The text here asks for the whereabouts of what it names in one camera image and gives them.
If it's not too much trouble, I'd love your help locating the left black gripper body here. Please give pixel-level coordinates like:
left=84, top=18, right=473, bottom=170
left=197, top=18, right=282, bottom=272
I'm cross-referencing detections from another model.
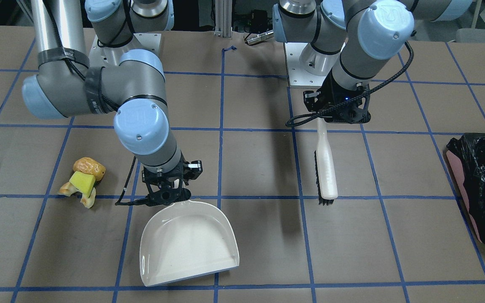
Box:
left=303, top=74, right=372, bottom=125

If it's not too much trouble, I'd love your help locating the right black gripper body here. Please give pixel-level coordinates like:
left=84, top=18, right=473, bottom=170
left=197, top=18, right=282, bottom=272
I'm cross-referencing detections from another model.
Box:
left=141, top=160, right=203, bottom=207

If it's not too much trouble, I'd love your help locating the cream plastic dustpan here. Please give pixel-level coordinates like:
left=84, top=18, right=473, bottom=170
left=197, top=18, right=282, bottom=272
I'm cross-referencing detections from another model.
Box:
left=139, top=200, right=240, bottom=287

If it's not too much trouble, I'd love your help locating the cream hand brush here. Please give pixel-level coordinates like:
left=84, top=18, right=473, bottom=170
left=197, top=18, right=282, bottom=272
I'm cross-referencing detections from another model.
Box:
left=315, top=118, right=338, bottom=206

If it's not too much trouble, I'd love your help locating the brown bread roll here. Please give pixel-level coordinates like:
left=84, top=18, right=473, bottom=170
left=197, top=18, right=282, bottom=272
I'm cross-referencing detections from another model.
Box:
left=73, top=157, right=106, bottom=181

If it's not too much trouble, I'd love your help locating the toy croissant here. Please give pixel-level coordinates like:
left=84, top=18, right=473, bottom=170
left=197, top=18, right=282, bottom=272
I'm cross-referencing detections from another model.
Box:
left=58, top=182, right=96, bottom=209

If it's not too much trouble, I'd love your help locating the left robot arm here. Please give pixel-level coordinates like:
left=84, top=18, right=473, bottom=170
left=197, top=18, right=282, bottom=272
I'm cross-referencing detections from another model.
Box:
left=272, top=0, right=471, bottom=128

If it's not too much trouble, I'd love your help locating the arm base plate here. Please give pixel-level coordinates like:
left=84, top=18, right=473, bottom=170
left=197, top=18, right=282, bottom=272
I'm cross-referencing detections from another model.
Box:
left=283, top=40, right=357, bottom=90
left=88, top=33, right=162, bottom=67

